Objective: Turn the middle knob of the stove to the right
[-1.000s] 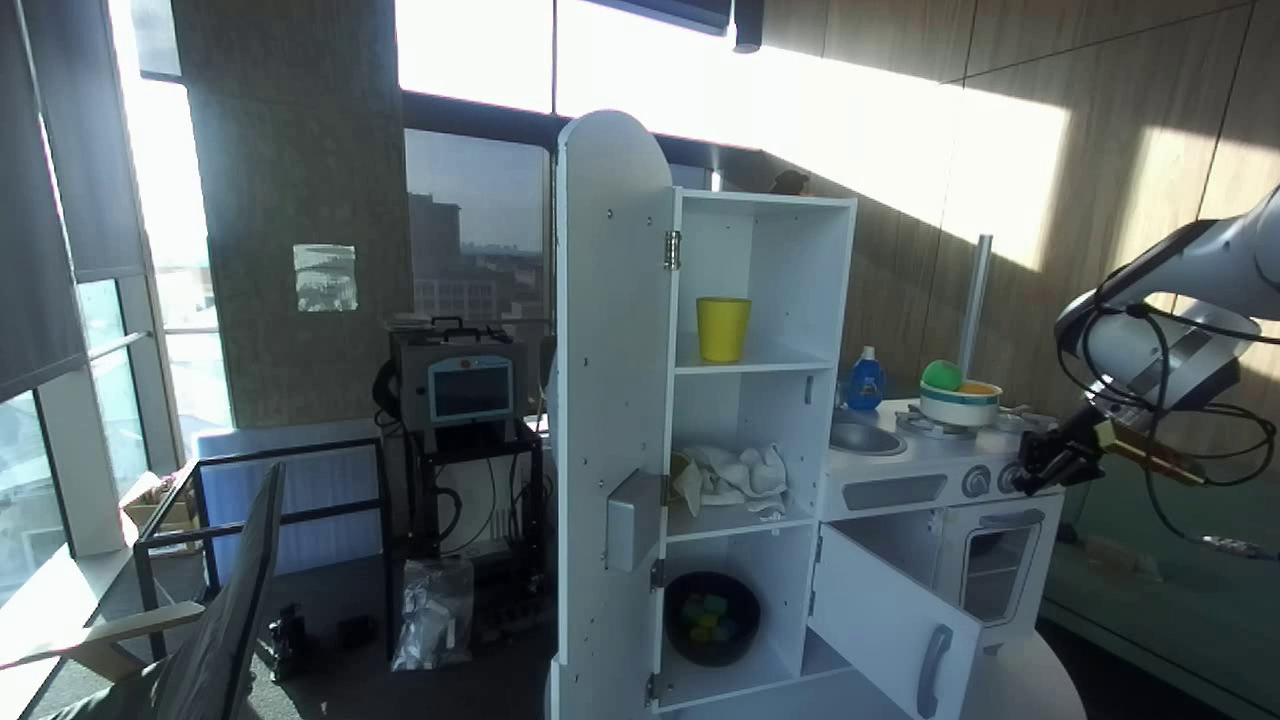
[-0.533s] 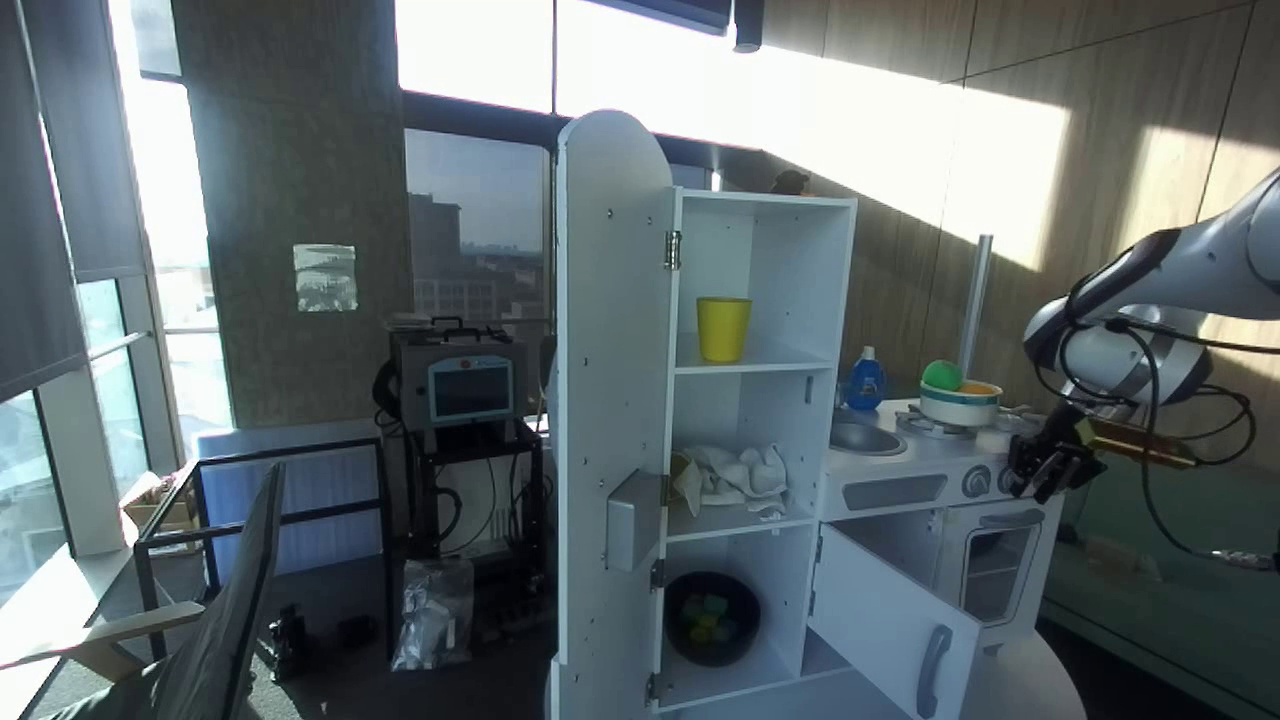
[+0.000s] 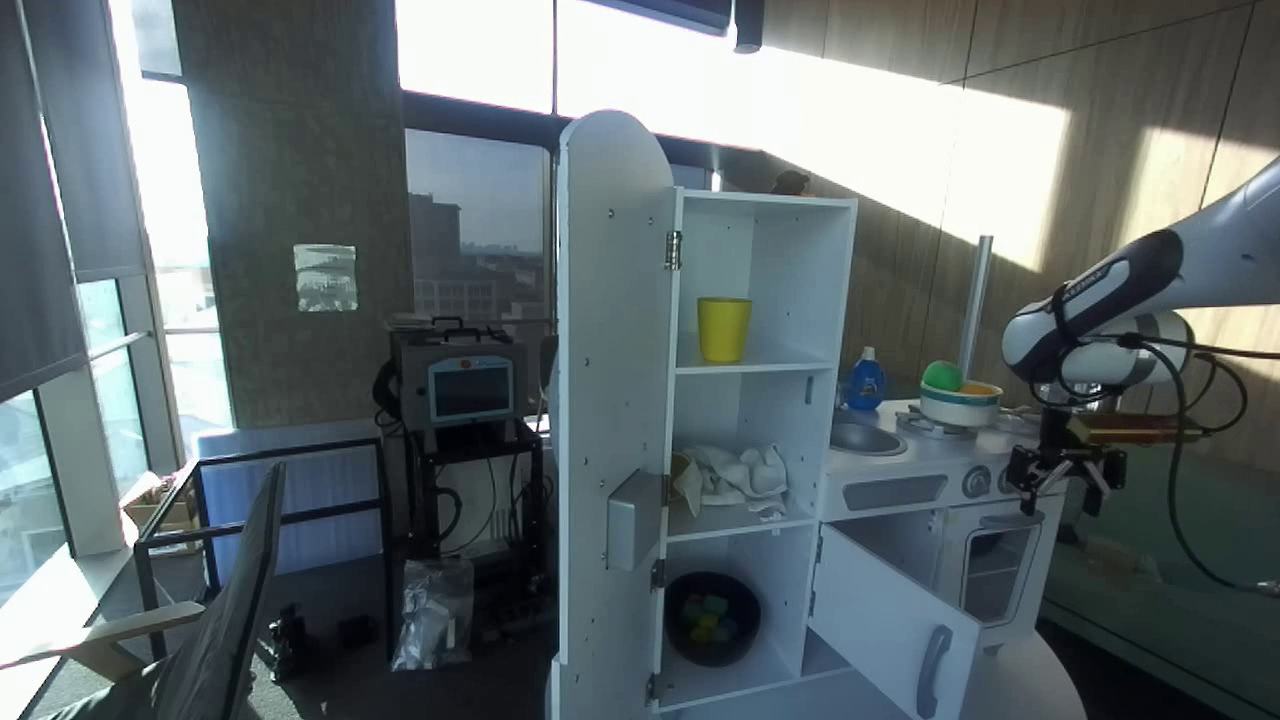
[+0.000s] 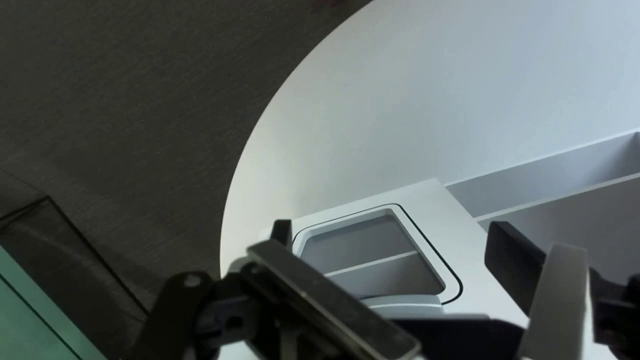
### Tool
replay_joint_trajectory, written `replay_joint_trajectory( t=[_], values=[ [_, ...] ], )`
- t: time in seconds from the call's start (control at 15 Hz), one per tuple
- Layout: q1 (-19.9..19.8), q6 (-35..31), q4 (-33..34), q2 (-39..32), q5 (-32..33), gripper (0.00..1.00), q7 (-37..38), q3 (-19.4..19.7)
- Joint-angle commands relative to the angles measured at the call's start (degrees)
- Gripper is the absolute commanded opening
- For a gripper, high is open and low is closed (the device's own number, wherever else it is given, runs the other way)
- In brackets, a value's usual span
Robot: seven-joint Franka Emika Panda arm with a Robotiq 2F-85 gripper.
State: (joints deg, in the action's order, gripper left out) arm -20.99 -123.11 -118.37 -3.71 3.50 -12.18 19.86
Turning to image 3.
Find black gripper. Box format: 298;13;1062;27
1005;396;1132;520

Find white oven door with window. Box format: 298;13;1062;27
960;510;1062;633

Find white bowl with green item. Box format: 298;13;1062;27
915;355;1006;431

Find green glass table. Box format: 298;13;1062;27
1044;434;1280;715

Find silver pole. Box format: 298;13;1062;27
960;231;995;385

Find grey toy sink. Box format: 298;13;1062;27
830;407;915;458

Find blue bottle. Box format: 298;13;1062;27
845;345;891;416

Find white crumpled cloth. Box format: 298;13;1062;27
668;445;797;514

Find white toy kitchen unit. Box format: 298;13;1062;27
652;182;1070;715

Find yellow cup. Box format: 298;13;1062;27
697;293;755;367

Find black bowl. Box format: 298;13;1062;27
662;566;766;668

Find tall white cabinet door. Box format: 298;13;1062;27
544;109;688;720

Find grey device with screen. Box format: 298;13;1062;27
387;325;524;431

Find black metal cart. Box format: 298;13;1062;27
377;416;551;672

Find clear plastic bag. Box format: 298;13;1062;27
387;557;477;677

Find dark flat panel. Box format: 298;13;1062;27
77;458;290;720

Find cardboard box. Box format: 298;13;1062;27
119;464;202;536

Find beige cardboard flap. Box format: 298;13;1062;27
0;596;210;682

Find dark roller blind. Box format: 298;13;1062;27
0;0;150;404

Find black cable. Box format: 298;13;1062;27
1132;331;1280;596

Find white cupboard door grey handle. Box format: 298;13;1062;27
808;522;988;720

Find paper sheet on wall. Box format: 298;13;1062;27
290;238;359;314

